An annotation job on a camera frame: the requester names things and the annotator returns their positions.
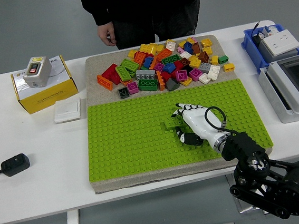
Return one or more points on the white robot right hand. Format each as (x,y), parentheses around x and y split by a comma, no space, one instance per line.
(197,126)

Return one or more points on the person's right hand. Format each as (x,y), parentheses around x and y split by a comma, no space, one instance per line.
(105,34)

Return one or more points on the lime green long brick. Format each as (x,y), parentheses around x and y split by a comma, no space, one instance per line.
(170,123)
(129,64)
(122,73)

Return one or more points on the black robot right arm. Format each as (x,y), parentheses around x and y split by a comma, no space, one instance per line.
(242,145)

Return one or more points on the yellow small brick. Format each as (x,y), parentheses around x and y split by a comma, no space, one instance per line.
(207,50)
(132,53)
(229,67)
(214,60)

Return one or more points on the red large brick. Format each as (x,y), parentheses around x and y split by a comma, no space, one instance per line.
(110,73)

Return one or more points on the yellow long brick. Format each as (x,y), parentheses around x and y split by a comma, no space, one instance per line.
(147,48)

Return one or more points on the orange long brick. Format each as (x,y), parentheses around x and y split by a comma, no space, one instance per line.
(163,54)
(160,80)
(105,82)

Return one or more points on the white square brick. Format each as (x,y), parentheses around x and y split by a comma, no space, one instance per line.
(185,54)
(214,71)
(204,78)
(170,45)

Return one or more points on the dark grey sloped brick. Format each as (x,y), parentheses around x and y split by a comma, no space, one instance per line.
(172,84)

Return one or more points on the blue brick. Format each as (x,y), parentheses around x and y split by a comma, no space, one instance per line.
(188,48)
(148,62)
(169,68)

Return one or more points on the magenta square brick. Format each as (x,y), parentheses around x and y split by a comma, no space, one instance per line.
(159,67)
(181,75)
(195,74)
(132,87)

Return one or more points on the grey long brick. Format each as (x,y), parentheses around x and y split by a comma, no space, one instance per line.
(145,73)

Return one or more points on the red small brick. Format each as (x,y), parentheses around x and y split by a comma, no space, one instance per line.
(165,76)

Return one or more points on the grey square brick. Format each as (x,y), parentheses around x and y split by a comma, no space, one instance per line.
(204,67)

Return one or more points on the black square brick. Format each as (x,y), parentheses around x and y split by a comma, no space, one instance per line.
(123,93)

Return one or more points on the yellow square brick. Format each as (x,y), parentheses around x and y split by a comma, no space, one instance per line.
(194,62)
(206,42)

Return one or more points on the dark green long brick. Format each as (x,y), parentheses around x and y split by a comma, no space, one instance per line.
(171,59)
(147,84)

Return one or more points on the brown brick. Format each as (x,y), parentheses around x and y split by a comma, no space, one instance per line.
(203,57)
(196,48)

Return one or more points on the green studded baseplate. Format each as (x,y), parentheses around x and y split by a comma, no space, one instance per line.
(128,140)

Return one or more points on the dark green small brick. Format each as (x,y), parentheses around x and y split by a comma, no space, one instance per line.
(223,59)

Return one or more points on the person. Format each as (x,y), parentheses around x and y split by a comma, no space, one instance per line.
(142,6)

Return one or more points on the grey-brown foam mat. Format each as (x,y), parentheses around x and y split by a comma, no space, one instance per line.
(97,95)

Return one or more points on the yellow white cardboard box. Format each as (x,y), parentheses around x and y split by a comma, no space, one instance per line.
(50,96)

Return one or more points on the grey plastic box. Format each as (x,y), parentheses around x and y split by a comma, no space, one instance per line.
(267,53)

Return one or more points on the blue plastic bin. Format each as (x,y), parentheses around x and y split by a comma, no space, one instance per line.
(247,37)

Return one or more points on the white circuit breaker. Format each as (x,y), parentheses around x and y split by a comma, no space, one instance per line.
(270,30)

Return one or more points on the black power adapter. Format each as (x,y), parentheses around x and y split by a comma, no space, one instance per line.
(15,164)

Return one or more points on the metal floor bracket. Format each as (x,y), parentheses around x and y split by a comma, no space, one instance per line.
(245,208)
(229,179)

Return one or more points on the grey push-button switch box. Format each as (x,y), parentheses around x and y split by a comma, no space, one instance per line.
(38,75)

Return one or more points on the white wall switch panel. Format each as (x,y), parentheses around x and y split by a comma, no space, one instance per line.
(67,110)

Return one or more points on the grey windowed enclosure box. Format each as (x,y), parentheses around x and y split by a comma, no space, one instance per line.
(276,78)

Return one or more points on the white wall socket panel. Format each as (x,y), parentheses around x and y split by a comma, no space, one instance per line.
(280,42)

